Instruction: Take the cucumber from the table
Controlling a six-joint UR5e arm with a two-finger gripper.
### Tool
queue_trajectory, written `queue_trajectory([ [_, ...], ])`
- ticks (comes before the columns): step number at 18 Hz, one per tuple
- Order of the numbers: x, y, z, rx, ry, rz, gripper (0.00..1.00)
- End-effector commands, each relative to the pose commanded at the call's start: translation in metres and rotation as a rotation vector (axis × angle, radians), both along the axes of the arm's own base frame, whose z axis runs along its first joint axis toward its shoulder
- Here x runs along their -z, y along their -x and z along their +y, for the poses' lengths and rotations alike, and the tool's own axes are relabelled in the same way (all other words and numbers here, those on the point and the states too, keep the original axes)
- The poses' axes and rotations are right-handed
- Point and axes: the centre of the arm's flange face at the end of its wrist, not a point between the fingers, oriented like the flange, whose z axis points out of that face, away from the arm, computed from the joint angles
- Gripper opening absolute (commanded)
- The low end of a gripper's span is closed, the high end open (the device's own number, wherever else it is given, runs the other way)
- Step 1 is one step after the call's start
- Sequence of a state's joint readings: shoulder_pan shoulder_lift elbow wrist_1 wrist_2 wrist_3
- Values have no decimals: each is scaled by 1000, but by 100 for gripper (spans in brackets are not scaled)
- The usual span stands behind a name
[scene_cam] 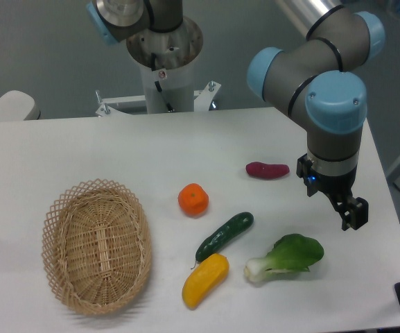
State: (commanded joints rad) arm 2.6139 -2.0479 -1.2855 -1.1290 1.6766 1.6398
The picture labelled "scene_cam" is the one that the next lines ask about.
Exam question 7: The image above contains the black pedestal cable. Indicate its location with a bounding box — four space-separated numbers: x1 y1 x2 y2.
150 51 175 114

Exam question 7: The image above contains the yellow mango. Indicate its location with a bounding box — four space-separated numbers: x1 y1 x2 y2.
182 254 229 309

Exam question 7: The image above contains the orange tangerine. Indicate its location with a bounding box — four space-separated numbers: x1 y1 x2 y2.
177 183 209 216

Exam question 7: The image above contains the woven wicker basket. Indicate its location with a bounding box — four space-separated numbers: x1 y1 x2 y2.
42 179 152 316

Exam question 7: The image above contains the white chair armrest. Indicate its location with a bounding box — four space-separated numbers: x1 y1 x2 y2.
0 90 41 123

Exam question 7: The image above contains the dark green cucumber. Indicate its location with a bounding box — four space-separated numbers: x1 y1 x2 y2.
195 212 254 262

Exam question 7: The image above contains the green bok choy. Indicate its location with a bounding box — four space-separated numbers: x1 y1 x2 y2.
243 233 324 283

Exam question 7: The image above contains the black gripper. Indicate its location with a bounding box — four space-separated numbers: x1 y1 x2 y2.
314 167 369 230

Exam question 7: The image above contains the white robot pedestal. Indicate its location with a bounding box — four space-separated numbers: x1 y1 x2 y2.
96 17 221 117

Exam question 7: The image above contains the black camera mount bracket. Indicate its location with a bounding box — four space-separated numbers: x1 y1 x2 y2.
296 154 318 197

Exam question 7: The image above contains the purple sweet potato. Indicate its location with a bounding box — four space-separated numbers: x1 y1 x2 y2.
245 162 290 180

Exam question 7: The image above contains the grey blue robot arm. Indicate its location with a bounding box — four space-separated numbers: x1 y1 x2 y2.
87 1 385 230

